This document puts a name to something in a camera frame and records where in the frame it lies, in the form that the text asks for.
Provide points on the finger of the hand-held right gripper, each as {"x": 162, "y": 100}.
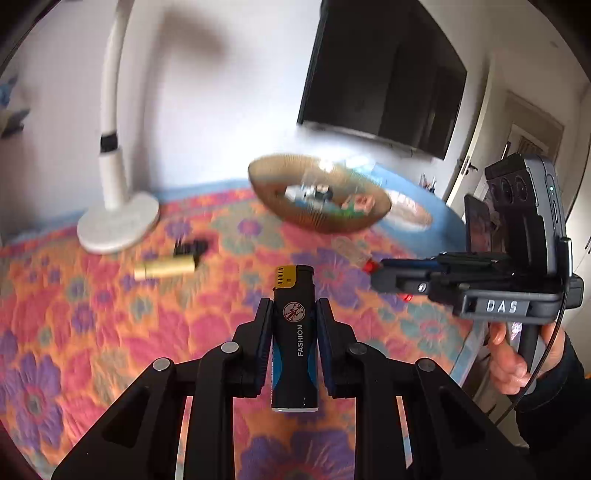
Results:
{"x": 411, "y": 264}
{"x": 401, "y": 281}

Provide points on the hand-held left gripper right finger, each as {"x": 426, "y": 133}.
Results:
{"x": 328, "y": 350}

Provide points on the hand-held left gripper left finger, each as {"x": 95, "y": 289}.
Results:
{"x": 261, "y": 350}

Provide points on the black blue lighter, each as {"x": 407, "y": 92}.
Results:
{"x": 295, "y": 341}

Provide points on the red small figurine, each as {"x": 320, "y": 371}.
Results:
{"x": 369, "y": 266}

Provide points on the gold ribbed bowl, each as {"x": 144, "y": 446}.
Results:
{"x": 295, "y": 207}

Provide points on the person's right forearm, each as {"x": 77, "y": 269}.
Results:
{"x": 563, "y": 406}

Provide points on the person's right hand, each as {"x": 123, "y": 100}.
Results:
{"x": 508, "y": 369}

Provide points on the tissue packet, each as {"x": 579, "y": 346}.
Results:
{"x": 411, "y": 210}

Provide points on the white door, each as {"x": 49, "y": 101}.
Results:
{"x": 480, "y": 129}

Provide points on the floral orange cloth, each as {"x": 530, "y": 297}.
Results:
{"x": 138, "y": 332}

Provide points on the gold metal tube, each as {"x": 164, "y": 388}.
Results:
{"x": 164, "y": 268}

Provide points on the black flat screen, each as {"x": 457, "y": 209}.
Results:
{"x": 383, "y": 69}

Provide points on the white desk lamp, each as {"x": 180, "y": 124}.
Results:
{"x": 113, "y": 175}

